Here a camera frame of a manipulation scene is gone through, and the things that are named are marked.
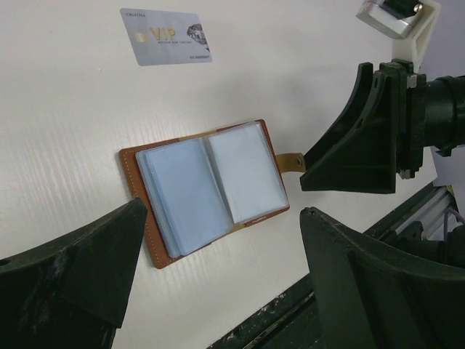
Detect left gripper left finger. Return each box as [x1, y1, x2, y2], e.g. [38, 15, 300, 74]
[1, 198, 147, 348]

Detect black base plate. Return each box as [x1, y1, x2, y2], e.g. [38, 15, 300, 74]
[209, 275, 326, 348]

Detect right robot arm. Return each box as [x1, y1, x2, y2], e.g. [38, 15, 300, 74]
[300, 59, 464, 194]

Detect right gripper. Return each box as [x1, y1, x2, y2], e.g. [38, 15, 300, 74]
[300, 61, 427, 194]

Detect aluminium rail frame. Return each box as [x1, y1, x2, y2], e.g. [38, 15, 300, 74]
[365, 183, 460, 241]

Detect brown leather card holder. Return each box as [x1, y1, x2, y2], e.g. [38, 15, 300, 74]
[118, 119, 305, 269]

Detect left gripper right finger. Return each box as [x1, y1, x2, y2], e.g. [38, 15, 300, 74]
[299, 207, 464, 348]

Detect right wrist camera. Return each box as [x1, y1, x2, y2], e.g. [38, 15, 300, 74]
[356, 1, 442, 73]

